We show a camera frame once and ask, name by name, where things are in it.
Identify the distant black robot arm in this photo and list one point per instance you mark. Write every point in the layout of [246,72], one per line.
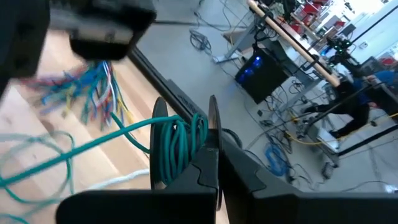
[340,46]

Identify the black power strip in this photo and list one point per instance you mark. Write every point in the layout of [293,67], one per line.
[328,170]

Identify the white power adapter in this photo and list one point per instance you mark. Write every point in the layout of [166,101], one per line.
[224,58]

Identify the black computer tower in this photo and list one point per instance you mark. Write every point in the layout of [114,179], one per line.
[259,81]

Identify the person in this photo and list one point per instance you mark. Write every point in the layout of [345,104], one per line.
[354,105]

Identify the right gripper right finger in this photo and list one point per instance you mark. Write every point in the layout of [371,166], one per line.
[280,208]

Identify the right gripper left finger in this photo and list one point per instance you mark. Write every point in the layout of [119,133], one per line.
[155,208]

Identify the long wooden workbench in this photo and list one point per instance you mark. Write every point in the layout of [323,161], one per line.
[295,43]

